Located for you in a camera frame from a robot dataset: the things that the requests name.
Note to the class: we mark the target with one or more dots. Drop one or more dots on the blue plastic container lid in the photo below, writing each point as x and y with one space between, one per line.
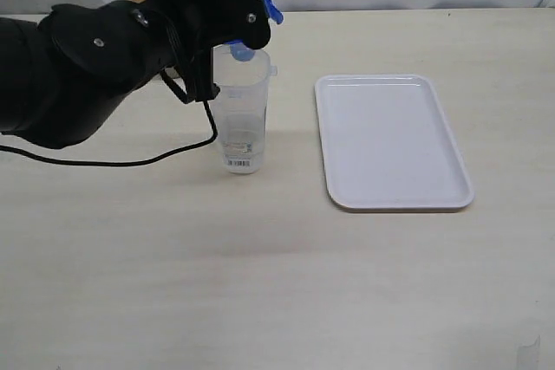
269 14

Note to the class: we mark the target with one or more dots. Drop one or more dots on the tall clear plastic container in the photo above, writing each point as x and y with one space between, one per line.
243 76

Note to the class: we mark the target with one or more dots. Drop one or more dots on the white rectangular tray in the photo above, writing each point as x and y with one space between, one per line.
387 145

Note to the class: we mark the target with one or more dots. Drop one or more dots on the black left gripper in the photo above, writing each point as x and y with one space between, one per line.
195 27

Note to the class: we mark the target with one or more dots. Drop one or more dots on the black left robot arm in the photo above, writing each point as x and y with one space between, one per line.
62 77

